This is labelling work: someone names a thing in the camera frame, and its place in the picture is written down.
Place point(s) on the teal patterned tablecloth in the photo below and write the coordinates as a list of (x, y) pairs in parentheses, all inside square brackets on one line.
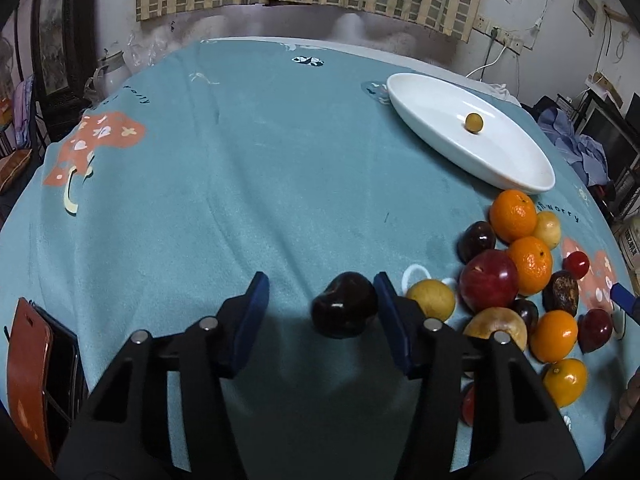
[(228, 158)]

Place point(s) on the dark framed painting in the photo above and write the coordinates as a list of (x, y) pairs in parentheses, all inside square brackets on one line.
[(63, 57)]

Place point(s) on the wall power strip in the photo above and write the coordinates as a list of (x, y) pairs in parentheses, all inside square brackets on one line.
[(510, 39)]

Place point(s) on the blue clothes pile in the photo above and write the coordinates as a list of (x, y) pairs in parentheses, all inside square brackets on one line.
[(585, 155)]

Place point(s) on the orange phone wallet case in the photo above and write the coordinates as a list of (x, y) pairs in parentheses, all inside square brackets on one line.
[(26, 373)]

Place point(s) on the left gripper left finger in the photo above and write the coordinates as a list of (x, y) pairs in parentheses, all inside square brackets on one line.
[(122, 430)]

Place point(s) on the small red cherry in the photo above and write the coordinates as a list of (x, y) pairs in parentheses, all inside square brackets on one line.
[(467, 405)]

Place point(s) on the dark wrinkled passion fruit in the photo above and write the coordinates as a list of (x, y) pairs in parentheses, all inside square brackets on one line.
[(561, 293)]

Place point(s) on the textured orange mandarin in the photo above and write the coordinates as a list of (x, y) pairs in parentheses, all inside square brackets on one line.
[(513, 215)]

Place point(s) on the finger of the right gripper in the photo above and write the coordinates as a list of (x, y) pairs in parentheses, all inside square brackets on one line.
[(626, 300)]

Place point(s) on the small red cherry tomato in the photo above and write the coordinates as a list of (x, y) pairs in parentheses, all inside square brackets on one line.
[(577, 264)]

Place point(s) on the orange fruit with dimple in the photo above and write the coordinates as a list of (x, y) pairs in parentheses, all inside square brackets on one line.
[(534, 263)]

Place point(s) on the dark plum back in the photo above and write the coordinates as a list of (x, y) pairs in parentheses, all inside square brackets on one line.
[(477, 238)]

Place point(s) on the smooth orange fruit front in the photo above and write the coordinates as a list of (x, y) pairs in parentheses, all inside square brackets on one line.
[(554, 337)]

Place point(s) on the small green-yellow fruit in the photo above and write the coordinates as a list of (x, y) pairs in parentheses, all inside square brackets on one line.
[(474, 123)]

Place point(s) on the yellow round fruit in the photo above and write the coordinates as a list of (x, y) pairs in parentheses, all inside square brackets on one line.
[(548, 229)]

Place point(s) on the small tan longan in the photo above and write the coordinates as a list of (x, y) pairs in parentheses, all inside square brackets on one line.
[(435, 299)]

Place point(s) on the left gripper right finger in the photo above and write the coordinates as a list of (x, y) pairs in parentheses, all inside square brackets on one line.
[(517, 432)]

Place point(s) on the large red plum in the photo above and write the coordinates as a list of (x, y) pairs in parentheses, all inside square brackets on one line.
[(594, 330)]

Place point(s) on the dark cherry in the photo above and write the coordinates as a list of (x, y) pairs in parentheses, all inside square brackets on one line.
[(346, 308)]

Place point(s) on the dark plum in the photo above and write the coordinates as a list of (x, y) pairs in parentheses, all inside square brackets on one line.
[(528, 312), (477, 238)]

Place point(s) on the white oval plate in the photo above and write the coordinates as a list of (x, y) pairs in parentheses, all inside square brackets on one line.
[(471, 133)]

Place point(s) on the black monitor on rack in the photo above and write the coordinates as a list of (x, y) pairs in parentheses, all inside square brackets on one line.
[(601, 120)]

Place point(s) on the person's right hand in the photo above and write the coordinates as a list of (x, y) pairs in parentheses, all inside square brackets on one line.
[(628, 401)]

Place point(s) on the red plum back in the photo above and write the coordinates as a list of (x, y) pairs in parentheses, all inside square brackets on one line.
[(489, 280)]

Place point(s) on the beige walnut-like fruit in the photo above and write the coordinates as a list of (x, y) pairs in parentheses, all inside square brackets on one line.
[(492, 320)]

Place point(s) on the white kettle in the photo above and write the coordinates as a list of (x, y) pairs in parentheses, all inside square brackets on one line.
[(110, 74)]

